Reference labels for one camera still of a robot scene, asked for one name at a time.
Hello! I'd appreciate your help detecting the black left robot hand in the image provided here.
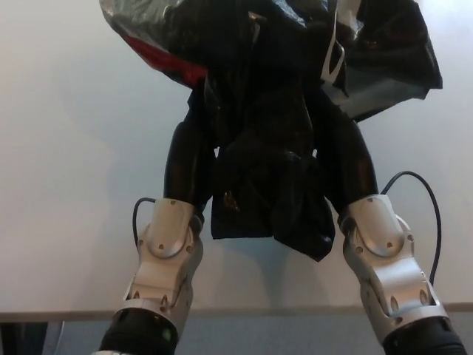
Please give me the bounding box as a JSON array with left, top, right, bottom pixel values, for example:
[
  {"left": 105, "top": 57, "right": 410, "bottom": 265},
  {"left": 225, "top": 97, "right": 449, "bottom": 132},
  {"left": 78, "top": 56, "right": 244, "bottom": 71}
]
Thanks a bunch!
[{"left": 164, "top": 120, "right": 214, "bottom": 219}]

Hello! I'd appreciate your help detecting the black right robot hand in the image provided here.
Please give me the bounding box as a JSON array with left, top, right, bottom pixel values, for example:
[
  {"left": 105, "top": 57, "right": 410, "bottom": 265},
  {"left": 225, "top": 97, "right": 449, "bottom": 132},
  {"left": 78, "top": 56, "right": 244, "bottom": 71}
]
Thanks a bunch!
[{"left": 321, "top": 120, "right": 379, "bottom": 220}]

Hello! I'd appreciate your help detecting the black Under Armour plastic bag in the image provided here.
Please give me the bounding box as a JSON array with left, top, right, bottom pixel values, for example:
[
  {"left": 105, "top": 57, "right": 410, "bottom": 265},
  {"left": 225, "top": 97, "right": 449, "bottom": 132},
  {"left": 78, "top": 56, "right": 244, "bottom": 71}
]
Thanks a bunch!
[{"left": 99, "top": 0, "right": 443, "bottom": 262}]

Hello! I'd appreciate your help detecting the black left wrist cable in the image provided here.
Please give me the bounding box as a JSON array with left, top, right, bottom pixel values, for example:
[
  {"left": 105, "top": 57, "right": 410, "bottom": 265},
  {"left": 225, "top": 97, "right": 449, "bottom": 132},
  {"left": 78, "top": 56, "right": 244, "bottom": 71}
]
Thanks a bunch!
[{"left": 132, "top": 197, "right": 158, "bottom": 246}]

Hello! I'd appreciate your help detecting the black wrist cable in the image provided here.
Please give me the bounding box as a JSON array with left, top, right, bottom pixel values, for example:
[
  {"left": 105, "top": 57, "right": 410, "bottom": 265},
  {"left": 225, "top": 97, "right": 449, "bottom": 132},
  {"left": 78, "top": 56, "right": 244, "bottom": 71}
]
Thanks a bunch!
[
  {"left": 132, "top": 197, "right": 158, "bottom": 246},
  {"left": 380, "top": 170, "right": 443, "bottom": 286}
]

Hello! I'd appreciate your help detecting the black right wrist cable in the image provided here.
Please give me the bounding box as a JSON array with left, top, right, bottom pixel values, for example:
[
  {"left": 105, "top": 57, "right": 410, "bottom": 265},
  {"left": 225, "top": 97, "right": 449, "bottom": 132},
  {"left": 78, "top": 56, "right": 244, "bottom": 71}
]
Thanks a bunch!
[{"left": 380, "top": 170, "right": 443, "bottom": 286}]

